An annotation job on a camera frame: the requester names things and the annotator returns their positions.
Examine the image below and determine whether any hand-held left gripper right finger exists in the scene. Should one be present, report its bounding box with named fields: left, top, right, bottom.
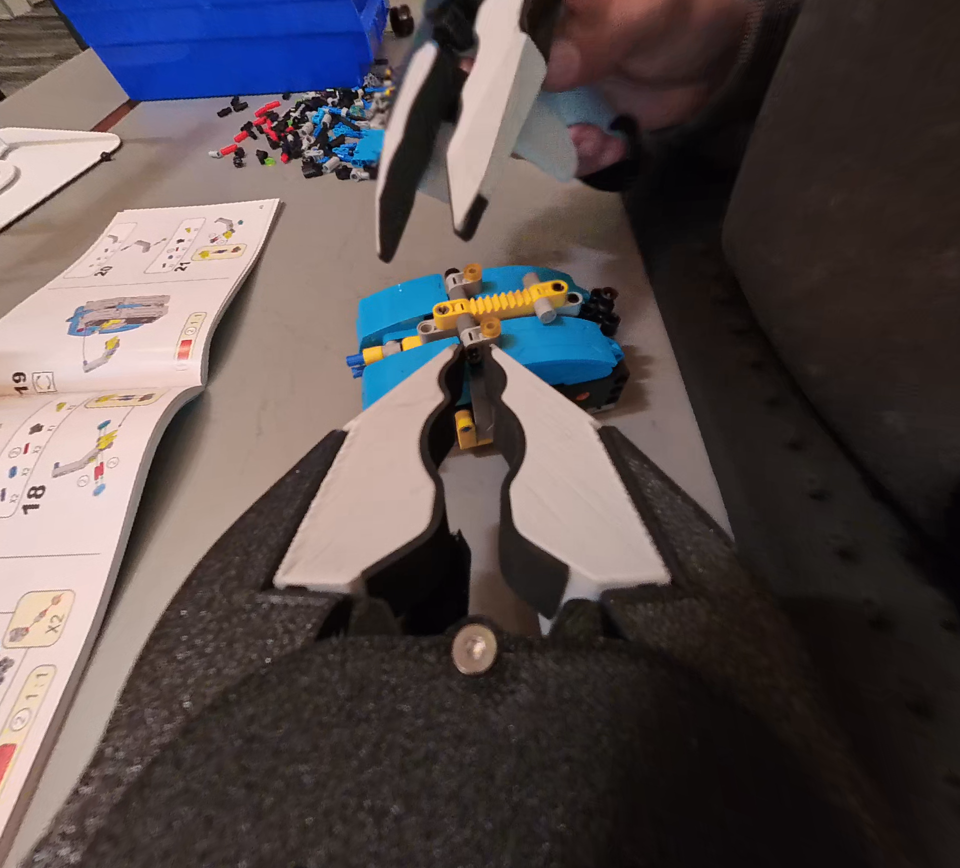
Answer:
left=487, top=344, right=672, bottom=620

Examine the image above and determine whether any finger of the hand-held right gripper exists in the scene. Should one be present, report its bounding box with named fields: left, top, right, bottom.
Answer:
left=373, top=41, right=453, bottom=264
left=444, top=0, right=549, bottom=243

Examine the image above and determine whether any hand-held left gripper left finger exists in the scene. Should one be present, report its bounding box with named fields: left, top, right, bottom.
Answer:
left=272, top=343, right=465, bottom=595

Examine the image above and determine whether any blue brick toy car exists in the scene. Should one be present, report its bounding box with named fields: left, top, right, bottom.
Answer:
left=346, top=262, right=630, bottom=451

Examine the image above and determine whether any grey desk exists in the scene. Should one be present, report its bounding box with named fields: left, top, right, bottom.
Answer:
left=0, top=0, right=732, bottom=868

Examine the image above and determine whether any person's right hand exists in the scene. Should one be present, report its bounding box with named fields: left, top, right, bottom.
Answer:
left=542, top=0, right=755, bottom=179

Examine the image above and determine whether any pile of small brick parts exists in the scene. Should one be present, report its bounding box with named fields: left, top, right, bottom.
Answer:
left=208, top=61, right=399, bottom=183

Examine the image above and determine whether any blue storage bin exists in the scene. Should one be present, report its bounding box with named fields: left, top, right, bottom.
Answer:
left=33, top=0, right=391, bottom=103

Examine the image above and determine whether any dark dotted cloth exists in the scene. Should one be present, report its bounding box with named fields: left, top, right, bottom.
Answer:
left=622, top=133, right=960, bottom=868

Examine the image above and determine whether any open instruction booklet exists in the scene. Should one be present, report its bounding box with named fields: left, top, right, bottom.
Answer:
left=0, top=199, right=282, bottom=839

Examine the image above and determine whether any white adjustable stand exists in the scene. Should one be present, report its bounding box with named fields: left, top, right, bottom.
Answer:
left=0, top=127, right=123, bottom=232

